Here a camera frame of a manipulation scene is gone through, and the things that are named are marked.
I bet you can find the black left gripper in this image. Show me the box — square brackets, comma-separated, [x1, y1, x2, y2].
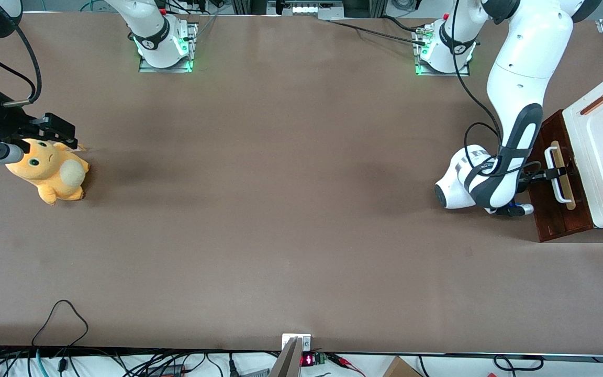
[514, 167, 570, 188]

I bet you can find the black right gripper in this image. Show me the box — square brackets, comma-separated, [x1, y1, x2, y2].
[0, 90, 80, 151]

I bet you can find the white drawer handle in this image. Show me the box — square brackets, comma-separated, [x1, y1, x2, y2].
[544, 146, 574, 204]

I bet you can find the orange plush toy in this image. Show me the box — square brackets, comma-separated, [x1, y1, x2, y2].
[5, 138, 91, 206]

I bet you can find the brown cardboard box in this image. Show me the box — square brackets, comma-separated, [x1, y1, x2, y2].
[382, 356, 424, 377]

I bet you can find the black power adapter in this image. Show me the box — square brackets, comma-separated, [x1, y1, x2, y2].
[146, 363, 185, 377]

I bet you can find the white power strip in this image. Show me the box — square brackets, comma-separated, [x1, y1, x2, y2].
[280, 1, 345, 17]

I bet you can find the grey metal bar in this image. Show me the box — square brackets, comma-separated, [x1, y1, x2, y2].
[269, 338, 303, 377]

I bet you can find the light wooden handle plate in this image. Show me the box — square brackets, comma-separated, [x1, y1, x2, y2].
[549, 140, 577, 211]

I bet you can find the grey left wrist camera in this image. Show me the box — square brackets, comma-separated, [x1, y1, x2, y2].
[490, 203, 535, 217]

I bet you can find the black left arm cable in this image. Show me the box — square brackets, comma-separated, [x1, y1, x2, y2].
[451, 0, 542, 181]

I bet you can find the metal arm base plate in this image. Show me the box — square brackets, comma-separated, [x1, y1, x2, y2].
[138, 22, 199, 73]
[414, 26, 471, 77]

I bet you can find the thin black looped cable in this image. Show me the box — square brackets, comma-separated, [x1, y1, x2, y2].
[31, 300, 89, 348]

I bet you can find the black coiled floor cable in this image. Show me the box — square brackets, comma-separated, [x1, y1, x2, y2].
[492, 354, 545, 372]

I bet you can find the thick black table cable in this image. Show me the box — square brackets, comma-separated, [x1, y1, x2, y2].
[383, 15, 429, 32]

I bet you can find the thin black table cable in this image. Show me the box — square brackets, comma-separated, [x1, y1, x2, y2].
[328, 19, 428, 46]

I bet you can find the red clip wire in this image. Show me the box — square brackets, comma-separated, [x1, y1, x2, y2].
[327, 354, 366, 377]

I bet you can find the white table edge bracket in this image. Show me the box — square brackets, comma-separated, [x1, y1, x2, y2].
[282, 334, 312, 353]

